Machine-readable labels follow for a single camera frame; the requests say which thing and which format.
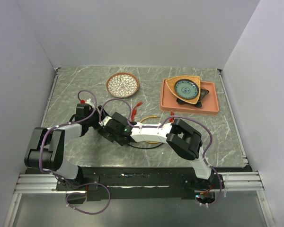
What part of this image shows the black network switch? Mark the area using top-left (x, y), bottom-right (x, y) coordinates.
top-left (98, 126), bottom-right (124, 146)

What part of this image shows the black ethernet cable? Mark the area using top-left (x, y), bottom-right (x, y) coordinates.
top-left (127, 141), bottom-right (163, 149)

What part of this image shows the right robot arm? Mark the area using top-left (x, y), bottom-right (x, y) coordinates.
top-left (99, 116), bottom-right (214, 189)

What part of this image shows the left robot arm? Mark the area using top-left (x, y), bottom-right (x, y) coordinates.
top-left (24, 103), bottom-right (100, 190)

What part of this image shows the floral patterned brown plate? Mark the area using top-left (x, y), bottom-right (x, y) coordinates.
top-left (106, 72), bottom-right (139, 98)

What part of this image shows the pink rectangular tray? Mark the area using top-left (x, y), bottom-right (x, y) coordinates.
top-left (160, 79), bottom-right (219, 115)

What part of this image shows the orange triangular woven plate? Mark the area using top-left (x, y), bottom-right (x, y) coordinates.
top-left (165, 75), bottom-right (201, 104)

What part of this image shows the teal round patterned plate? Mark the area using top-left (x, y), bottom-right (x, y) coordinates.
top-left (174, 79), bottom-right (199, 99)

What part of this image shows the black dish under plates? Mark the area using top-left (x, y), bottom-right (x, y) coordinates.
top-left (176, 88), bottom-right (209, 108)

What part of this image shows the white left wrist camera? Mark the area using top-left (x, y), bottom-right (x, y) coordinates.
top-left (80, 98), bottom-right (95, 108)

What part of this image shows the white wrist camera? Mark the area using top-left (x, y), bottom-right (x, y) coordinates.
top-left (98, 116), bottom-right (112, 127)
top-left (80, 98), bottom-right (95, 108)

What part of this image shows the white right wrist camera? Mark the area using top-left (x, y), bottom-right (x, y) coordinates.
top-left (98, 116), bottom-right (112, 127)

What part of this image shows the red ethernet cable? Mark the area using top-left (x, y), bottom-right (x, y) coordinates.
top-left (130, 101), bottom-right (143, 122)

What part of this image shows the orange ethernet cable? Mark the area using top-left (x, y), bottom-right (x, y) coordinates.
top-left (139, 115), bottom-right (160, 144)

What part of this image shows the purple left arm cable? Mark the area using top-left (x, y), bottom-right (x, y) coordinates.
top-left (39, 90), bottom-right (98, 175)

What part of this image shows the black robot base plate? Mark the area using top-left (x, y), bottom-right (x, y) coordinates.
top-left (56, 167), bottom-right (225, 201)

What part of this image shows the aluminium frame rail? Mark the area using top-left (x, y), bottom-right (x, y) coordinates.
top-left (14, 172), bottom-right (264, 194)

